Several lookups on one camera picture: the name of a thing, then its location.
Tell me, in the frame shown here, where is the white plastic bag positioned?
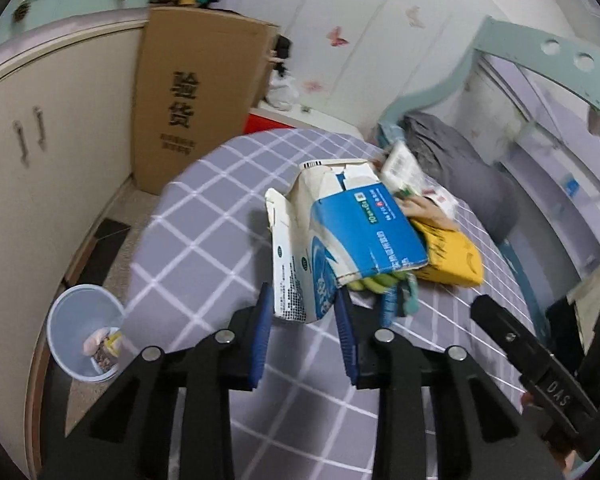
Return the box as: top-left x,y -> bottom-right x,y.
266,73 -> 300,112

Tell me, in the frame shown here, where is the beige low cabinet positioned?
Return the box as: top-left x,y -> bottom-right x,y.
0,10 -> 147,472

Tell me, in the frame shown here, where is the grey folded blanket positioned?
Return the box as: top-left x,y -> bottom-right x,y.
399,112 -> 518,244

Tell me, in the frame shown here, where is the red white medicine box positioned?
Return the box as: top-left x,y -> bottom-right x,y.
380,140 -> 458,220

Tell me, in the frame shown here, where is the teal bunk bed frame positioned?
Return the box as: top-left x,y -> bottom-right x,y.
379,14 -> 600,131

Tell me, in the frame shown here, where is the orange snack bag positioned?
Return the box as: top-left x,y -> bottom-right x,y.
82,327 -> 109,356

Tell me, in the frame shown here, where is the blue plastic trash bin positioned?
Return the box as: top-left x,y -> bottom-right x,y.
46,284 -> 123,384

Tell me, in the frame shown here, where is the grey checked tablecloth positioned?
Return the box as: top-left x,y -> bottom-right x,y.
122,128 -> 552,480

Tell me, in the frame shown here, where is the blue white paper box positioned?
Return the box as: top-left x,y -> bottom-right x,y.
264,159 -> 428,323

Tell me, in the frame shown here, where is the teal snack pouch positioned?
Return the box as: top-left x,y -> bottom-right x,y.
379,273 -> 419,328

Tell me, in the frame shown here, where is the yellow cardboard box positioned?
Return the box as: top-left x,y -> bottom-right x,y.
411,220 -> 484,288

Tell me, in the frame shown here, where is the tall brown cardboard box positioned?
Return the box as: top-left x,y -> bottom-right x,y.
132,6 -> 277,195

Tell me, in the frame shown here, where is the right hand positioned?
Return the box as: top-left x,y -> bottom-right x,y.
520,391 -> 577,476

